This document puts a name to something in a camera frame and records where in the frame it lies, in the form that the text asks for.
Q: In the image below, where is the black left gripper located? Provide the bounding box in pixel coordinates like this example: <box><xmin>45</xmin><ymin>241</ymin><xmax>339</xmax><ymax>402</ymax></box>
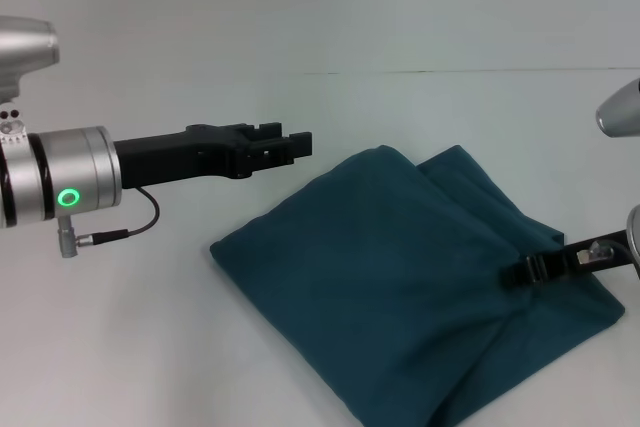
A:
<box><xmin>113</xmin><ymin>121</ymin><xmax>314</xmax><ymax>190</ymax></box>

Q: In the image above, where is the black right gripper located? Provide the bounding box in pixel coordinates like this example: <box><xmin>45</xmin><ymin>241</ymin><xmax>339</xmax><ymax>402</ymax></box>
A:
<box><xmin>500</xmin><ymin>228</ymin><xmax>631</xmax><ymax>292</ymax></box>

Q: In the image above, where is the teal blue shirt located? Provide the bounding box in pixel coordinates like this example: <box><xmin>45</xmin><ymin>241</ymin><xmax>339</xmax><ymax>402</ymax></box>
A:
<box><xmin>208</xmin><ymin>144</ymin><xmax>627</xmax><ymax>427</ymax></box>

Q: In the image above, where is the clear cable plug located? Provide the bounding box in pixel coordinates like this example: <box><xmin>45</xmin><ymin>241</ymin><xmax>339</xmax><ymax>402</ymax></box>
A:
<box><xmin>576</xmin><ymin>241</ymin><xmax>614</xmax><ymax>264</ymax></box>

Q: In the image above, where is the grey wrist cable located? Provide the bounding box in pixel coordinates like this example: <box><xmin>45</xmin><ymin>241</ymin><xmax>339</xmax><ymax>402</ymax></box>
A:
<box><xmin>610</xmin><ymin>241</ymin><xmax>640</xmax><ymax>279</ymax></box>

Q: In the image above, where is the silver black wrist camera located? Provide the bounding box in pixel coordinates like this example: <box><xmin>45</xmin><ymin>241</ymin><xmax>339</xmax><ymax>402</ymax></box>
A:
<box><xmin>0</xmin><ymin>16</ymin><xmax>62</xmax><ymax>137</ymax></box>
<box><xmin>595</xmin><ymin>77</ymin><xmax>640</xmax><ymax>140</ymax></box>

